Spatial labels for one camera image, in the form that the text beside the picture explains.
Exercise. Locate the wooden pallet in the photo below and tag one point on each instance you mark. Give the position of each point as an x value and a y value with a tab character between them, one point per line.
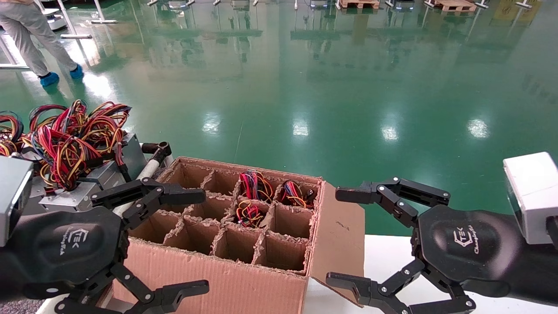
453	5
359	3

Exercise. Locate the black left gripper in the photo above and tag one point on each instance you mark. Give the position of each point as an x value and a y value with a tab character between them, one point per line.
69	248

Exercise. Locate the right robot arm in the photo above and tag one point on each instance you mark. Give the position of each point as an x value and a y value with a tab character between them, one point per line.
540	270

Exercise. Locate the black pipe connector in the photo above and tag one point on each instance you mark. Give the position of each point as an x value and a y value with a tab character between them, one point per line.
160	150

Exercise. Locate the person in pale yellow gown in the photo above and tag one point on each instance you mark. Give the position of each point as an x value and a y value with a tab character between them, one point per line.
30	35

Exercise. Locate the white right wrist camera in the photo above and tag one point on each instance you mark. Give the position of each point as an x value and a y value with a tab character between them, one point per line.
532	196

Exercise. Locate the long white pipe rail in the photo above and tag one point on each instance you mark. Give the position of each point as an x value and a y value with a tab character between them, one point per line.
150	170

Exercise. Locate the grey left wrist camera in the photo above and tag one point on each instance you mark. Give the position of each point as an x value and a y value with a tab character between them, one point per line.
13	196

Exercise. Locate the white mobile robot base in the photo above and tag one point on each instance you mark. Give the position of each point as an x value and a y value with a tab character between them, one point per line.
56	19

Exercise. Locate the white table leg frame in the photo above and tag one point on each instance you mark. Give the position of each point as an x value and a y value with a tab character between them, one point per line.
17	66
104	21
76	35

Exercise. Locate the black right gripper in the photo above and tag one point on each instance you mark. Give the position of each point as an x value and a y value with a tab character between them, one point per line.
466	244

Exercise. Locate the brown cardboard box with dividers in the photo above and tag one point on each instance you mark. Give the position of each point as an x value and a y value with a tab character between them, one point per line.
218	283

